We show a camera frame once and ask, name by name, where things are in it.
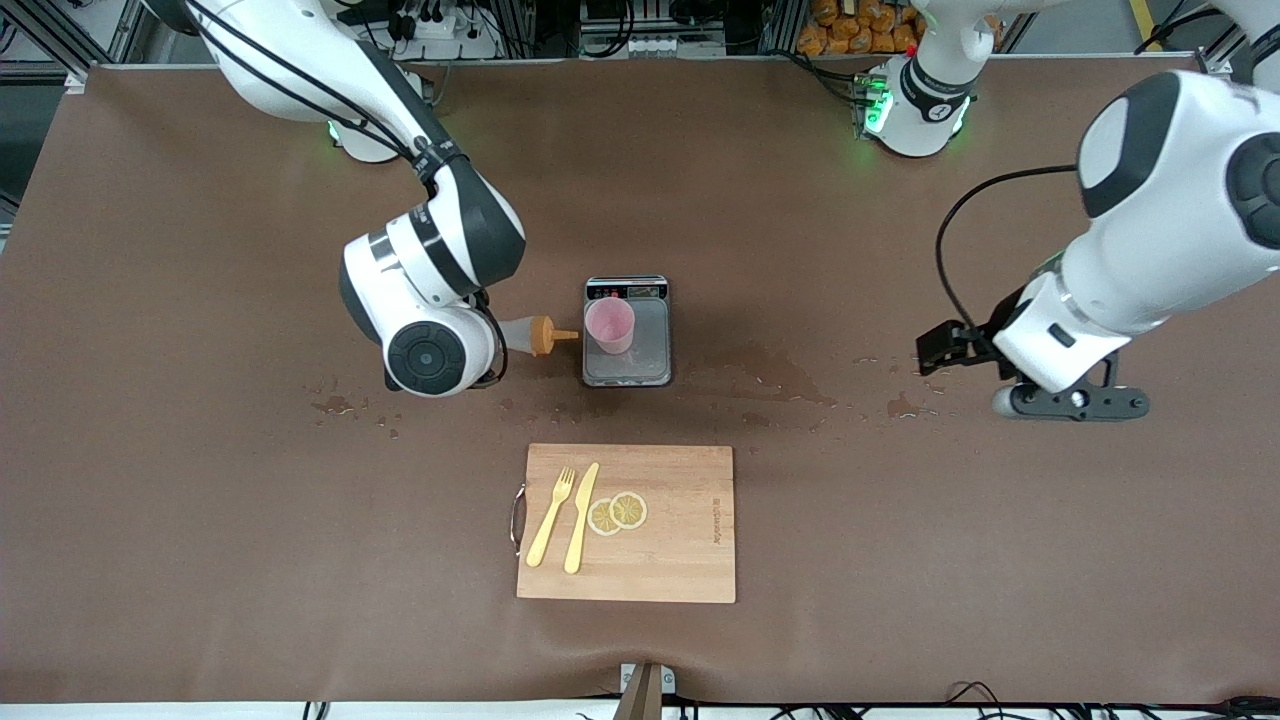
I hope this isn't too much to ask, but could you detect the silver digital kitchen scale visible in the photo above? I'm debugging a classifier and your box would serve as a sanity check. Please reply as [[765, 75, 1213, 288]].
[[582, 276, 673, 388]]

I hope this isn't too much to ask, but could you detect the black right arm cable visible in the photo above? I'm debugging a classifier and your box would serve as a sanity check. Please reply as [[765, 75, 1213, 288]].
[[185, 0, 510, 389]]

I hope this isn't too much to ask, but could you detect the grey table edge bracket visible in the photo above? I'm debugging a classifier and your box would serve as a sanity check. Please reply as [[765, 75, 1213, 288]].
[[615, 662, 677, 720]]

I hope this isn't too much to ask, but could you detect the wooden cutting board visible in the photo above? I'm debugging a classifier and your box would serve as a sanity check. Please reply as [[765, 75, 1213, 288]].
[[516, 444, 737, 604]]

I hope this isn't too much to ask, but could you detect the yellow plastic knife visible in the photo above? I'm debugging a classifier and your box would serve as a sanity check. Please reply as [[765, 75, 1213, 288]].
[[564, 462, 601, 575]]

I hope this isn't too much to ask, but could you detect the brown table mat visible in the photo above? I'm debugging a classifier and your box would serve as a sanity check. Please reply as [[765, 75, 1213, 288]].
[[0, 55, 1280, 706]]

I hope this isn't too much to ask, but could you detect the yellow plastic fork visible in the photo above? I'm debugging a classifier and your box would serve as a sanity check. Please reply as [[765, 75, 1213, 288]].
[[526, 466, 578, 569]]

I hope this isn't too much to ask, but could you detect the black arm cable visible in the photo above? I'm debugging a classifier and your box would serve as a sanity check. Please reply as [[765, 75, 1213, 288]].
[[185, 0, 510, 389], [935, 164, 1083, 337]]

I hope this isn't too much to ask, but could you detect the white power strip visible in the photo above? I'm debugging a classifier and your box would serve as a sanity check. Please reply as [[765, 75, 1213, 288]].
[[395, 8, 501, 59], [598, 35, 683, 57]]

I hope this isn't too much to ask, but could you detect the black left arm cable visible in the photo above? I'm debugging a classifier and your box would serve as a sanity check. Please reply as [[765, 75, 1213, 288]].
[[935, 164, 1083, 337]]

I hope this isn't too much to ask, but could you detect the pink plastic cup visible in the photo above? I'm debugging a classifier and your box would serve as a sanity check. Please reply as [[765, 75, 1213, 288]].
[[584, 297, 637, 356]]

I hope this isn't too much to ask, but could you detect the translucent sauce bottle orange cap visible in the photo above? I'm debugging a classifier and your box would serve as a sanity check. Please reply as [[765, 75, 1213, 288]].
[[497, 315, 581, 359]]

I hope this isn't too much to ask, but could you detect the black cable bundle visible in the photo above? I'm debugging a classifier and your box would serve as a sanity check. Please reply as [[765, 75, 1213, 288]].
[[680, 682, 1280, 720]]

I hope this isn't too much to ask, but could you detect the bag of orange snacks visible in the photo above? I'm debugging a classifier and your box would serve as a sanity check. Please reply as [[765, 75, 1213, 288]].
[[797, 0, 926, 56]]

